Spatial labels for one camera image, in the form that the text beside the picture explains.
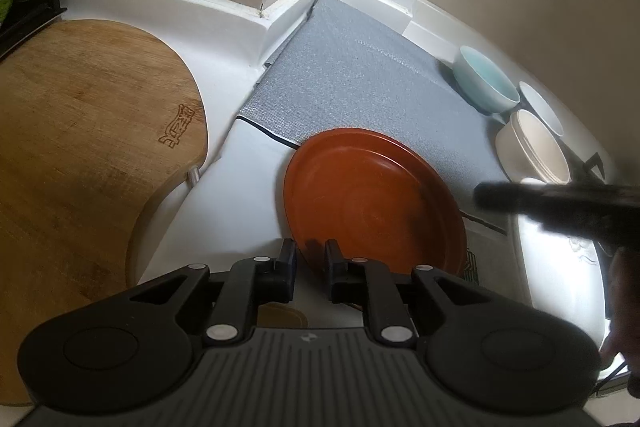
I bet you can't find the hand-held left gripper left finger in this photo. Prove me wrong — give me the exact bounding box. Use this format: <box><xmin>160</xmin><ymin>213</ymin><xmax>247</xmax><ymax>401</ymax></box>
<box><xmin>130</xmin><ymin>238</ymin><xmax>298</xmax><ymax>344</ymax></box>

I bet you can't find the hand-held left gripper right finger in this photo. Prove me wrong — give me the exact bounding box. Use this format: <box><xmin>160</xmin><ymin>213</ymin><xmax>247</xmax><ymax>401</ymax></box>
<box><xmin>323</xmin><ymin>239</ymin><xmax>494</xmax><ymax>346</ymax></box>

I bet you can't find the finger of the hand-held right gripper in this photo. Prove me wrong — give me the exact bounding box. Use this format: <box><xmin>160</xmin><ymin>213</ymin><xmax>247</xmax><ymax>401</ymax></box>
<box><xmin>474</xmin><ymin>179</ymin><xmax>640</xmax><ymax>253</ymax></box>

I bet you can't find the cream bowl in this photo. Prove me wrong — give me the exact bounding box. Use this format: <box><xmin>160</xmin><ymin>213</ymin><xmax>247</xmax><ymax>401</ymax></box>
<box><xmin>495</xmin><ymin>109</ymin><xmax>572</xmax><ymax>185</ymax></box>

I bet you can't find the brown plate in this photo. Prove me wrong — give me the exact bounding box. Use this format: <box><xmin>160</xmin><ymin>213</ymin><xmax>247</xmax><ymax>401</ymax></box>
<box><xmin>283</xmin><ymin>127</ymin><xmax>468</xmax><ymax>308</ymax></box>

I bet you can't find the white bowl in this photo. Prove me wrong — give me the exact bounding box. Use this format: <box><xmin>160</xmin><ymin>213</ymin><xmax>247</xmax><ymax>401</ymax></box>
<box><xmin>517</xmin><ymin>81</ymin><xmax>566</xmax><ymax>138</ymax></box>

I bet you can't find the light blue bowl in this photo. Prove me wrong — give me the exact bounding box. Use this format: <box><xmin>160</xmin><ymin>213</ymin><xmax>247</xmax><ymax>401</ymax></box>
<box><xmin>452</xmin><ymin>45</ymin><xmax>522</xmax><ymax>115</ymax></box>

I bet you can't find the person's right hand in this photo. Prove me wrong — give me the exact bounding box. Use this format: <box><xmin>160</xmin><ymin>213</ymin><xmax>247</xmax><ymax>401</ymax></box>
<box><xmin>597</xmin><ymin>247</ymin><xmax>640</xmax><ymax>388</ymax></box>

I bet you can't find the grey mat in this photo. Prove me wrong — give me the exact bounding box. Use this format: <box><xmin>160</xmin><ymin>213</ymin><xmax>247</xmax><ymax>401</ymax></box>
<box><xmin>235</xmin><ymin>0</ymin><xmax>513</xmax><ymax>188</ymax></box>

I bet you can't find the wooden cutting board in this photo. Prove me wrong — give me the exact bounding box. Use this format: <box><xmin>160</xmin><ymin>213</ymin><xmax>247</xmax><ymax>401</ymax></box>
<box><xmin>0</xmin><ymin>19</ymin><xmax>210</xmax><ymax>408</ymax></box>

